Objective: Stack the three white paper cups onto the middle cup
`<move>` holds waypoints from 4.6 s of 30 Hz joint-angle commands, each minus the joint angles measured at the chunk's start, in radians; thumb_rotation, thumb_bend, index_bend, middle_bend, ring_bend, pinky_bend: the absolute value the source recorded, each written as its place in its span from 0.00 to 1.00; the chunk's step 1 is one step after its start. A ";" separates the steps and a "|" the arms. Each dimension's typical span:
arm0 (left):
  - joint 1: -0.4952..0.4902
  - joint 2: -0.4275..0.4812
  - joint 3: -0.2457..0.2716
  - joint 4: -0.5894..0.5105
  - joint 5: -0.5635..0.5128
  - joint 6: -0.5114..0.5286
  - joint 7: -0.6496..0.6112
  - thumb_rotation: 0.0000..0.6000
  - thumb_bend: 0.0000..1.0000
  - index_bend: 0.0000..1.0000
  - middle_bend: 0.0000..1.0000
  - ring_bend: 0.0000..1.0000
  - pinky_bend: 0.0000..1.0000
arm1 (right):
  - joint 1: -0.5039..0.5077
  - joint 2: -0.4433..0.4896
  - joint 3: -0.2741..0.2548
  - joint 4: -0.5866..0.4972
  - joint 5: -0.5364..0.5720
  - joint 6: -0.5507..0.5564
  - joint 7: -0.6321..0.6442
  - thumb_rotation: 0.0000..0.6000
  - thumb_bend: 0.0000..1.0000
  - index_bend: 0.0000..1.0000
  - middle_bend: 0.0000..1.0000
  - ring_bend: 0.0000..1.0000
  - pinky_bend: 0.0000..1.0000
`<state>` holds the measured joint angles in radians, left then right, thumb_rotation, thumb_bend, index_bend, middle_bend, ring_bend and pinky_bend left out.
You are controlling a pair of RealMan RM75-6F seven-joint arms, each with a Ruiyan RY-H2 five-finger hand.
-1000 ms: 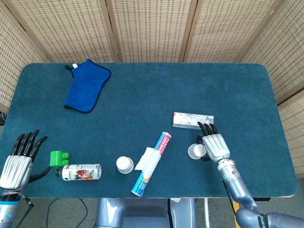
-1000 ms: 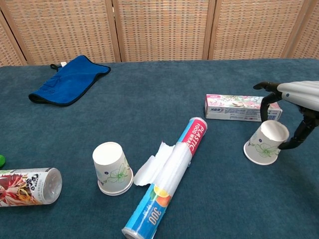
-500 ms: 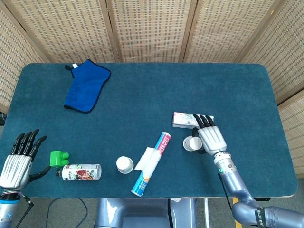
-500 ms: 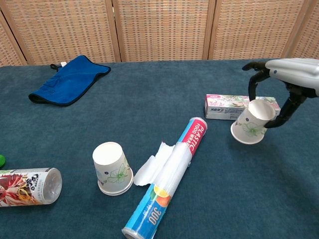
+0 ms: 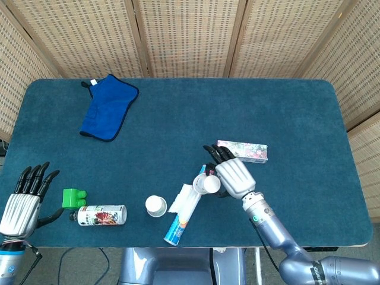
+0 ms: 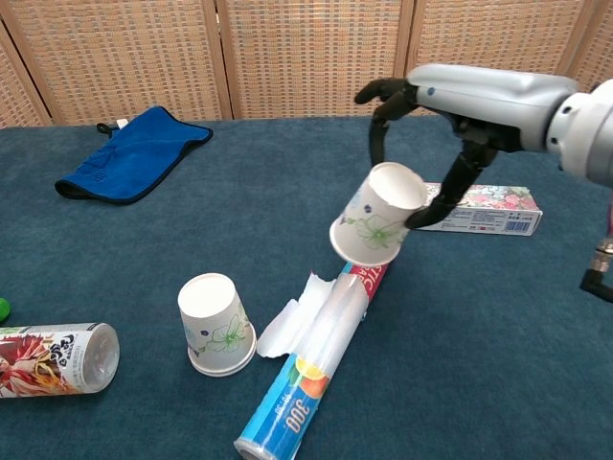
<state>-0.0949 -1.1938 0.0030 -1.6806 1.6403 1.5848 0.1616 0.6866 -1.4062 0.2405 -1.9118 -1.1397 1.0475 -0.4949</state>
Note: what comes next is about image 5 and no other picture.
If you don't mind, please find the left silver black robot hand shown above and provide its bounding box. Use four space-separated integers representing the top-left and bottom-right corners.
0 161 65 238

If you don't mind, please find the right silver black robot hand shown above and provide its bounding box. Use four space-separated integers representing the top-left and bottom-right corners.
202 144 257 200

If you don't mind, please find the floral printed long box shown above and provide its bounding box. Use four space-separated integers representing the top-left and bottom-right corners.
216 140 269 164

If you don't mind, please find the green toy building block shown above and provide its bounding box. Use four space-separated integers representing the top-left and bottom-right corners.
62 188 88 210

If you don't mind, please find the crumpled white tissue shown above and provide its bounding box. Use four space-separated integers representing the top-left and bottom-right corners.
167 183 200 222

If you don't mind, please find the blue red plastic wrap tube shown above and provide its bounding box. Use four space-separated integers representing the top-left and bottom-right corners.
163 164 208 247

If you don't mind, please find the teal felt table mat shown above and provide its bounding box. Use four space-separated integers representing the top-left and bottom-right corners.
0 78 374 249

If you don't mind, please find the white printed drink bottle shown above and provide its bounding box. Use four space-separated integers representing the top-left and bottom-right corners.
69 204 128 227

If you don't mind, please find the white table leg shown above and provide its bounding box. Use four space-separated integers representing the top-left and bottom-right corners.
254 248 262 285

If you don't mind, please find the grey-blue robot torso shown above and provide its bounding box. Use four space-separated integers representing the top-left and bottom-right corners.
118 247 247 285

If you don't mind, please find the blue microfibre cloth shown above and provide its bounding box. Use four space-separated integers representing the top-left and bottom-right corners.
79 74 140 143

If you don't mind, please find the woven bamboo folding screen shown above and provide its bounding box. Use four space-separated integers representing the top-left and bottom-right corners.
0 0 380 220

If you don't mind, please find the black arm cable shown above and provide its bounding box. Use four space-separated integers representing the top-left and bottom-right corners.
17 245 43 285

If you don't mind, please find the blue floor cable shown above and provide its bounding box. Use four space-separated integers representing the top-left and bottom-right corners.
58 247 111 285

